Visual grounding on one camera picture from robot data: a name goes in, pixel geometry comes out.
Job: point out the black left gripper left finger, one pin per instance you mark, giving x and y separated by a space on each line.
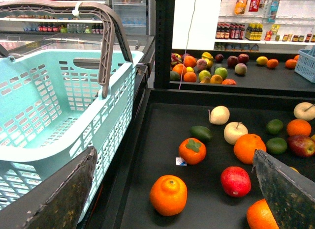
58 201

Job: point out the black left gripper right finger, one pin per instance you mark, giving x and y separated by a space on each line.
289 195

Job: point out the light teal shopping basket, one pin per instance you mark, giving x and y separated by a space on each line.
55 103

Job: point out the far yellow lemon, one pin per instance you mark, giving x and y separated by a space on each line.
262 61

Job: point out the drinks shelf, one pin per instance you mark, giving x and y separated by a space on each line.
41 22

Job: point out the orange at bottom right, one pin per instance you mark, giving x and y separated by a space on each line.
259 216

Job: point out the red yellow apple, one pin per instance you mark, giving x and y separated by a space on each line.
301 145

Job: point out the green lime lower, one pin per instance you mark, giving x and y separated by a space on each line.
276 146

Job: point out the green lime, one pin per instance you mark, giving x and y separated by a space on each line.
274 126
276 146

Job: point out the large navel orange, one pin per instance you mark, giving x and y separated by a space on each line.
246 146

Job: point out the small orange tangerine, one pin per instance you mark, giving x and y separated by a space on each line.
298 127

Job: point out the green lime upper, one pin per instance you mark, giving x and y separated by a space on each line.
274 126

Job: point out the white pear right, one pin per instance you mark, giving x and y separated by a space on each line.
305 111

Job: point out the white pear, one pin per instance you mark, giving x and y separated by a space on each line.
233 131
305 111
219 115

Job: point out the white pear middle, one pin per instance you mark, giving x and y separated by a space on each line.
233 131

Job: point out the black front fruit tray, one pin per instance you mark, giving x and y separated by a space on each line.
162 123

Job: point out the black fruit tray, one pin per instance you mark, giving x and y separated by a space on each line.
162 123
279 81

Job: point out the dark green avocado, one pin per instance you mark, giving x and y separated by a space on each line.
201 133

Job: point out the white pear left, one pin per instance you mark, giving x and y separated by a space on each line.
219 115

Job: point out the orange persimmon green leaf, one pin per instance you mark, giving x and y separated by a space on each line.
192 151

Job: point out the front left orange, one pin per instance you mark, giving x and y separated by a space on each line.
168 195

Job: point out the white price tag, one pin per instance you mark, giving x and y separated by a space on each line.
180 161

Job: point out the black upper fruit tray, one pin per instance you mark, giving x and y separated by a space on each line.
279 81

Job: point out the small blue basket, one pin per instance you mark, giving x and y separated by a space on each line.
305 66

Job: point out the far peach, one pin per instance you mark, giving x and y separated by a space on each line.
240 69

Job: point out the far green apple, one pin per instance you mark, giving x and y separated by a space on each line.
223 72

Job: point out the dark sauce bottles row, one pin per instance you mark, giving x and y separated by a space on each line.
233 31

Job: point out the pink dragon fruit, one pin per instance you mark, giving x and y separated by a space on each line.
175 59

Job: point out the white zip tie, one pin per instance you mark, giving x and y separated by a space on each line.
75 11

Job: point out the black shelf post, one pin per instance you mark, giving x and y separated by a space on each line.
163 40

